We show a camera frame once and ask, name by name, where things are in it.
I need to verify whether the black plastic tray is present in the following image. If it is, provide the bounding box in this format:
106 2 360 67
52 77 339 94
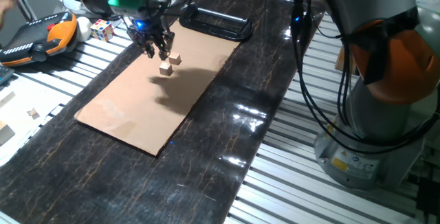
178 3 254 43

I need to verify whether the black cable bundle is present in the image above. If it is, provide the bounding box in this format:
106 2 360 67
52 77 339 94
144 0 440 156

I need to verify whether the brown cardboard sheet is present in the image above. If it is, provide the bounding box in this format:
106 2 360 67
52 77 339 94
74 21 241 157

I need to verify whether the white paper sheet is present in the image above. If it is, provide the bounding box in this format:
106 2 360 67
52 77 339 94
0 74 68 167

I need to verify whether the brown taped cardboard box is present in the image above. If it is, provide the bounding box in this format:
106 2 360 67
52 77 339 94
335 45 357 76

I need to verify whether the dark marble pattern mat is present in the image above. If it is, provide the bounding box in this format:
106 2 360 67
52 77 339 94
0 0 324 224

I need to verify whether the black keyboard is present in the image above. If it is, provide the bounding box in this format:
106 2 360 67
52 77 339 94
0 65 15 86

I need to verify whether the person hand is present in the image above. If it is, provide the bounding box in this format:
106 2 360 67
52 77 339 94
0 0 15 29

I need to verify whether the thin wooden plank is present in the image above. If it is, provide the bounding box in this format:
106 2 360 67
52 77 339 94
0 91 17 109

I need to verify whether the white ball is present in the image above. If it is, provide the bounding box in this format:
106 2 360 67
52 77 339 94
76 16 93 43

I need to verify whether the orange black teach pendant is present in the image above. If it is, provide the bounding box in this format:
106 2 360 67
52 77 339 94
0 12 79 67

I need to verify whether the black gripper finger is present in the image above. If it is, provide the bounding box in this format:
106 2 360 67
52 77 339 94
143 41 156 59
157 33 176 62

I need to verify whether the Rubik's cube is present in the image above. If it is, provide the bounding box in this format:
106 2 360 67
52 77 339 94
89 19 116 43

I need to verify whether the large wooden block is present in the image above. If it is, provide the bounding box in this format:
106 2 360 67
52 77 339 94
0 120 17 146

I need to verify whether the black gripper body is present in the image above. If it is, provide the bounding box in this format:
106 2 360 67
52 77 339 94
127 16 173 48

